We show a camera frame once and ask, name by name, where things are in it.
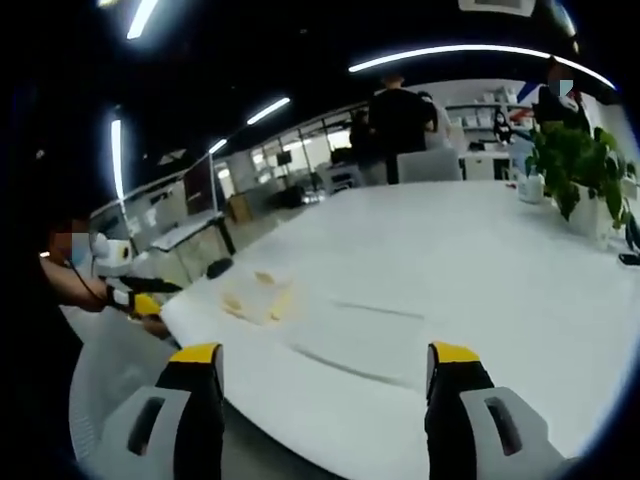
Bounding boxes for brown cardboard box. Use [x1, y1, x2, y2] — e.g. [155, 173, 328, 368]
[228, 194, 255, 224]

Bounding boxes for white mesh chair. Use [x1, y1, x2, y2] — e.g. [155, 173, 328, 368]
[68, 305, 182, 466]

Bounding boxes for person's black clothed torso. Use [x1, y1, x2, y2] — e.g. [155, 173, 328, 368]
[0, 214, 87, 480]

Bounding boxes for white wall shelves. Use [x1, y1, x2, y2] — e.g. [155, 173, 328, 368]
[443, 85, 532, 132]

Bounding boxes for black bag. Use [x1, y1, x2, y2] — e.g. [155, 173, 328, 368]
[271, 183, 307, 208]

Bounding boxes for white low cabinet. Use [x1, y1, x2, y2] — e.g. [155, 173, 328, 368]
[458, 148, 512, 182]

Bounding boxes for beige plastic buckle part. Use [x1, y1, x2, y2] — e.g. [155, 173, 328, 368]
[221, 292, 254, 321]

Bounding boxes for small black rounded object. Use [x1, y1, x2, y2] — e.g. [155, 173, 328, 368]
[206, 258, 236, 279]

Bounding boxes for long curved ceiling light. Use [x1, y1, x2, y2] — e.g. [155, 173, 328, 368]
[347, 44, 617, 92]

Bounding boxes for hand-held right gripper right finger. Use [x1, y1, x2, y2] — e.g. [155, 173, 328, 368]
[424, 341, 569, 480]

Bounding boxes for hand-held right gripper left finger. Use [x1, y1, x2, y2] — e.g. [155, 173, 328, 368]
[94, 341, 227, 480]

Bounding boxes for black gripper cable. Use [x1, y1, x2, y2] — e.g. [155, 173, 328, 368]
[67, 258, 109, 302]

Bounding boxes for white plastic container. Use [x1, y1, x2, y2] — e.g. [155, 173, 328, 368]
[516, 168, 546, 205]

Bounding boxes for white desk with black legs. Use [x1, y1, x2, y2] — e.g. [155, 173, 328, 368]
[148, 210, 237, 257]

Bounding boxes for green potted plant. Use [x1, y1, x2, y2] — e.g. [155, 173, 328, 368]
[524, 121, 640, 251]

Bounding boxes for white plant pot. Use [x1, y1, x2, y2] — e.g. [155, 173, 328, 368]
[568, 180, 615, 240]

